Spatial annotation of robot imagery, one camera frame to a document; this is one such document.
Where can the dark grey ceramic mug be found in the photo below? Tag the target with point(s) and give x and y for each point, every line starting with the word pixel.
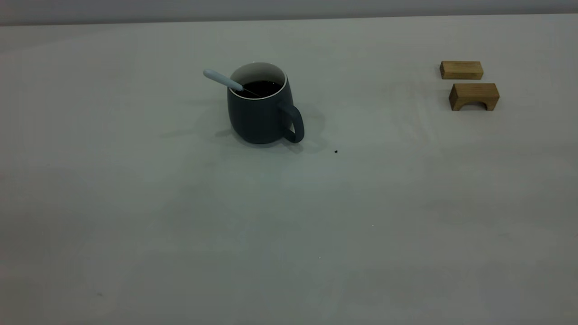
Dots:
pixel 257 117

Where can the flat rectangular wooden block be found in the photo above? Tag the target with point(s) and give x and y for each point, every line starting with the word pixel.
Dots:
pixel 460 70

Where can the arched wooden block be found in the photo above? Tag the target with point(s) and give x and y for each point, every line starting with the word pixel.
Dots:
pixel 474 91

